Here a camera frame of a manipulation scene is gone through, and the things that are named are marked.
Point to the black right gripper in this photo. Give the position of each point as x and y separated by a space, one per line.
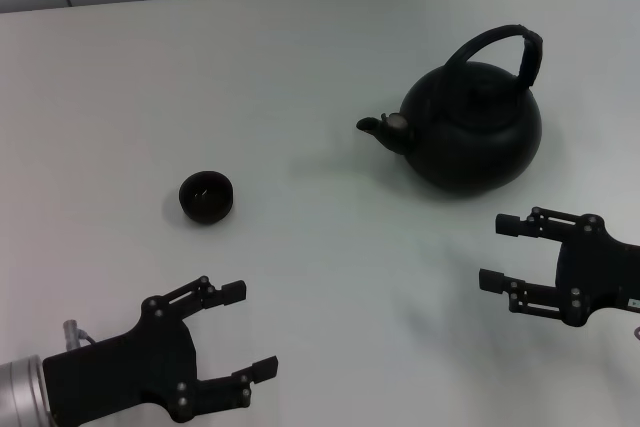
600 272

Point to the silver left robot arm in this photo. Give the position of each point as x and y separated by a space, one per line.
22 392

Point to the black round teapot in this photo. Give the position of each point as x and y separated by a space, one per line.
475 142

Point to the small dark teacup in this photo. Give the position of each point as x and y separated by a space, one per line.
207 197

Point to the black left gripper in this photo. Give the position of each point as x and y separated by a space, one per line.
120 372

